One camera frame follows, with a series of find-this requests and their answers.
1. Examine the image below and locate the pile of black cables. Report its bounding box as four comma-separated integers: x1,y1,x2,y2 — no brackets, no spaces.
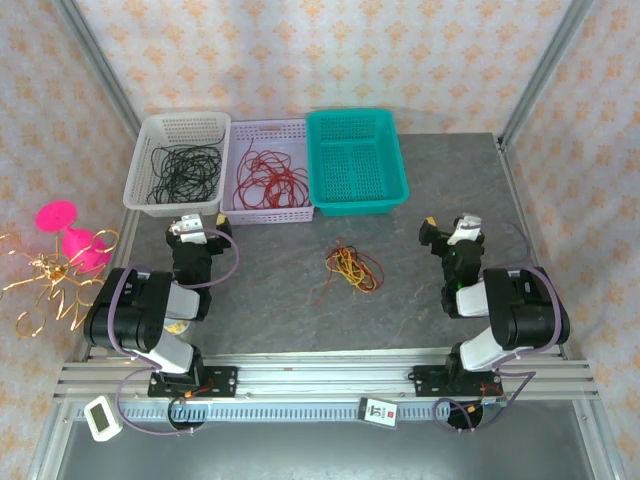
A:
147,124,227,205

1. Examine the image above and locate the aluminium frame post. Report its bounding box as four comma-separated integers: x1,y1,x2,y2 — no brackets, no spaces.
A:
52,0,146,141
499,0,596,146

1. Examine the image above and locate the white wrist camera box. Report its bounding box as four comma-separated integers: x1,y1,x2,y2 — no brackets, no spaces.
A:
171,213,207,245
447,213,484,246

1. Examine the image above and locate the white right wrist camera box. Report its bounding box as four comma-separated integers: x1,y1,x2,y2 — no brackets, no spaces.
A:
447,213,484,246

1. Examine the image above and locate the pink plastic goblet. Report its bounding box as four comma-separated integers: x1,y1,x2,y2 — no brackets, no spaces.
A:
34,199,112,275

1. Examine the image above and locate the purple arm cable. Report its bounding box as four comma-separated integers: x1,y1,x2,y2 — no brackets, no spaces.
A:
432,219,571,434
107,227,241,436

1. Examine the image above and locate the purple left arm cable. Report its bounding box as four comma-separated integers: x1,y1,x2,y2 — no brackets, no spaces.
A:
107,227,241,436

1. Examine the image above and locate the white label card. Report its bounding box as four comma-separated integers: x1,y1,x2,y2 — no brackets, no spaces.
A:
357,396,400,430

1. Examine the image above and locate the white plastic basket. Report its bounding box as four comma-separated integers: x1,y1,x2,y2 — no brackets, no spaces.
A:
122,111,232,219

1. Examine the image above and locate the gold wire ornament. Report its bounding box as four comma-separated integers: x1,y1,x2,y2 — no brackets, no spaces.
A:
0,229,121,339

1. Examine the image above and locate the lavender plastic basket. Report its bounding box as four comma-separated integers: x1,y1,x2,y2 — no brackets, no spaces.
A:
218,118,316,226

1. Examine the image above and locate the white digital timer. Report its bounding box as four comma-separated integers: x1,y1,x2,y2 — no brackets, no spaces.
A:
83,394,125,442

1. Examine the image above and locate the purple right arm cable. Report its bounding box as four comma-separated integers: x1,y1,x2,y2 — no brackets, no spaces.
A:
432,219,571,434

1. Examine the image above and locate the teal plastic basket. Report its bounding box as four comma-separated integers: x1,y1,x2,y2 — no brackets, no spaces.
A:
304,107,411,218

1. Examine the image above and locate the pile of red cables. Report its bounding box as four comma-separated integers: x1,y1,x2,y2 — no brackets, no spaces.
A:
234,138,310,209

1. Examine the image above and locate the slotted grey cable duct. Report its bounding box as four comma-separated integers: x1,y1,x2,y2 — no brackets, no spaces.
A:
74,403,506,424

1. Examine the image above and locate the red cable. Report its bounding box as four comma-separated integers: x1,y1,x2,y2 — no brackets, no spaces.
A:
307,237,386,307

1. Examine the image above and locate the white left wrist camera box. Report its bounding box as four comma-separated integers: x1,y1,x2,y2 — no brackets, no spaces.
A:
171,213,207,245

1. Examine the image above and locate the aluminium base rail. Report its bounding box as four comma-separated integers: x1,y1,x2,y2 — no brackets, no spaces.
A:
53,352,601,401

